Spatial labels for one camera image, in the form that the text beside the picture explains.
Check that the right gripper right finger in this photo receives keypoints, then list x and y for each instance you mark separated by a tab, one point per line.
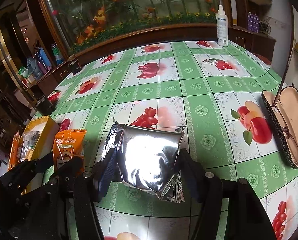
246	218

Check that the orange snack bag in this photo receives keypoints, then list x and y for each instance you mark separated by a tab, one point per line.
67	144

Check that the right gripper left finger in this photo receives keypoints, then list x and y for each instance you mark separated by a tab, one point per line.
91	187

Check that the silver foil snack bag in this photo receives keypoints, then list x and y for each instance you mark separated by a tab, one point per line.
146	159

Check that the open glasses case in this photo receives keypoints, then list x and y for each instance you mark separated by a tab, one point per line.
290	158

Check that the black tin near box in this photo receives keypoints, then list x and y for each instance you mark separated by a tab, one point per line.
44	106

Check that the purple bottles on shelf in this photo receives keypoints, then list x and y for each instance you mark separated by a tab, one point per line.
253	23

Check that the flower painting glass panel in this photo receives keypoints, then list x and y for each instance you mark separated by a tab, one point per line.
84	23

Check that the green fruit tablecloth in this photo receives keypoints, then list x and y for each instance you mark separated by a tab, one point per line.
201	89

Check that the small orange snack packets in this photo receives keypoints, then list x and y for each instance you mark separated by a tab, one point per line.
13	158

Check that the yellow cardboard box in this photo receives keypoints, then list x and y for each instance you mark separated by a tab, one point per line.
37	139

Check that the white spray bottle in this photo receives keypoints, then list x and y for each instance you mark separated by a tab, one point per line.
222	27

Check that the black small container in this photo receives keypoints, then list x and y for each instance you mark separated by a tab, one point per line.
74	67

